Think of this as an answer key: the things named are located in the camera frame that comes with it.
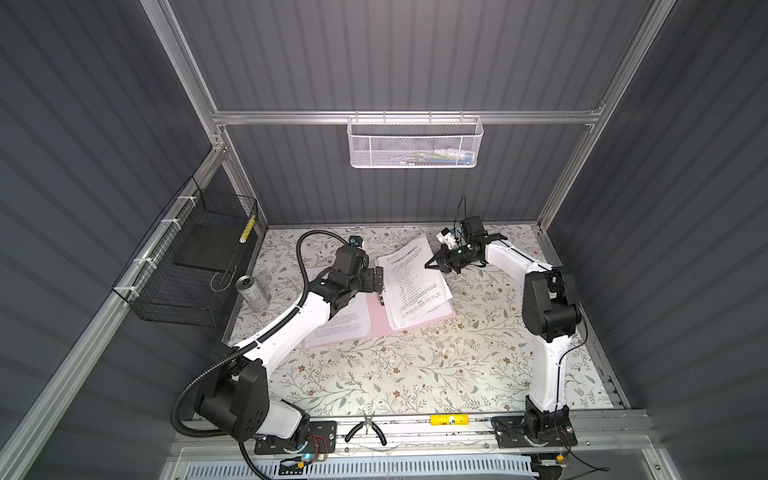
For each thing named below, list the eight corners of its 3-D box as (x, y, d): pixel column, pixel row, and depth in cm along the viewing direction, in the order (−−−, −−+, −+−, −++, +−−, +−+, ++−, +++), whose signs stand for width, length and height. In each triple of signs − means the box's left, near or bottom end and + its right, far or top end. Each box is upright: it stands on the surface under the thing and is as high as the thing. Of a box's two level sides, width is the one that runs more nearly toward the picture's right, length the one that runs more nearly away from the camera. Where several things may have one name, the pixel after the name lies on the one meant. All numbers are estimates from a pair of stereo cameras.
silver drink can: (250, 314, 98) (232, 290, 86) (255, 300, 101) (238, 275, 90) (270, 314, 98) (254, 290, 86) (274, 300, 101) (259, 275, 90)
